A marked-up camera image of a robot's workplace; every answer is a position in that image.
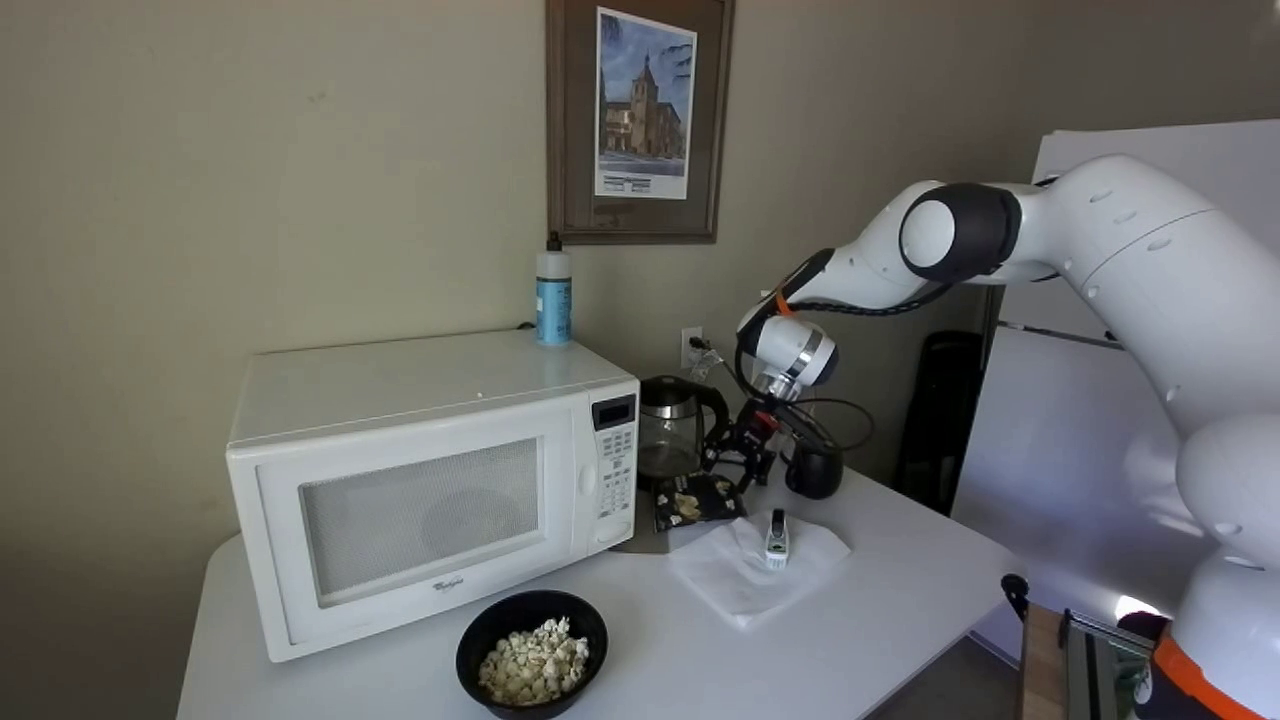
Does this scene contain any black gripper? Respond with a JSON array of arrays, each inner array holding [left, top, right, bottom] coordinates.
[[700, 400, 792, 514]]

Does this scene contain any black snack packet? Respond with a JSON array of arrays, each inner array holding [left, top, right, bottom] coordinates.
[[653, 476, 737, 532]]

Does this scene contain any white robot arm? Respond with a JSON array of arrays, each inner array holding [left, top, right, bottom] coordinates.
[[731, 155, 1280, 720]]

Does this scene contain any small white green timer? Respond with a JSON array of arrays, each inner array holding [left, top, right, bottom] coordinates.
[[766, 507, 792, 566]]

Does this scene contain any white cloth napkin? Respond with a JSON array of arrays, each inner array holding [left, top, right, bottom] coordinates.
[[670, 514, 854, 630]]

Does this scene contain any black glass electric kettle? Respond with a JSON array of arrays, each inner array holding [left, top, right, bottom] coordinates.
[[639, 374, 728, 478]]

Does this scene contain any dark green mug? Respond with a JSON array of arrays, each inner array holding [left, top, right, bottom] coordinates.
[[785, 445, 846, 500]]

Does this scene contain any black bowl of popcorn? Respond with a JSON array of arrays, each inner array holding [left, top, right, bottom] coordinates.
[[457, 592, 607, 720]]

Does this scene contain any blue white spray bottle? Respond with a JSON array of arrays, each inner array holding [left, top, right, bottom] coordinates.
[[538, 238, 573, 348]]

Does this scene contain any white microwave oven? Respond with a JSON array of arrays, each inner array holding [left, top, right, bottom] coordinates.
[[228, 330, 639, 665]]

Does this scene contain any white whiteboard panel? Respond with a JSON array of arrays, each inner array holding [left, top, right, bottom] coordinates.
[[952, 119, 1280, 628]]

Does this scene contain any white wall power outlet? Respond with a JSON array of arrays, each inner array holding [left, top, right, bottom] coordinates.
[[677, 323, 704, 374]]

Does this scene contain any black power cable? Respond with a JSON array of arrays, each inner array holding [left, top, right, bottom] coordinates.
[[684, 330, 753, 400]]

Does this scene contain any framed picture on wall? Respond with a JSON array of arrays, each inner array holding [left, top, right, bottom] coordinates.
[[544, 0, 737, 243]]

